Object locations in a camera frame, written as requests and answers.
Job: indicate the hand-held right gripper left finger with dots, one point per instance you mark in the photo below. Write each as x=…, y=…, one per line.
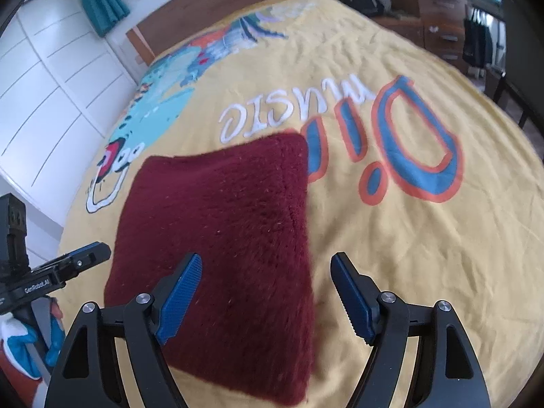
x=180, y=301

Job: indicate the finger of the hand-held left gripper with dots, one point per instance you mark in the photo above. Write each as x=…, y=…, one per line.
x=91, y=255

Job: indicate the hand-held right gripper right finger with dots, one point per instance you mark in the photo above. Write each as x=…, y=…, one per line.
x=355, y=301

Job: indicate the maroon knit sweater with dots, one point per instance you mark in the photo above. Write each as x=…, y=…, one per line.
x=221, y=242

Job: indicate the person's left hand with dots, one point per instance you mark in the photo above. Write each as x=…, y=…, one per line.
x=10, y=329

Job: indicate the yellow printed blanket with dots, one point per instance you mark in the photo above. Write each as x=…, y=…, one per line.
x=403, y=263

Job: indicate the white wardrobe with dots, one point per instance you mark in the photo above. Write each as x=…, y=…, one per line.
x=51, y=93

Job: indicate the teal curtain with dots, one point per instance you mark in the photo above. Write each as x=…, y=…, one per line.
x=102, y=0

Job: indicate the grey office chair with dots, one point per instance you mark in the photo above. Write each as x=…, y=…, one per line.
x=510, y=93

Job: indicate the wooden bed headboard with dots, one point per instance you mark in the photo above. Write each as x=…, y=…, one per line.
x=191, y=12

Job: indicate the black hanging bag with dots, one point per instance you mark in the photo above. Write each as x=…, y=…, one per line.
x=476, y=38

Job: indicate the wooden drawer chest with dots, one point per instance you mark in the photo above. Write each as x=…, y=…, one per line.
x=437, y=12

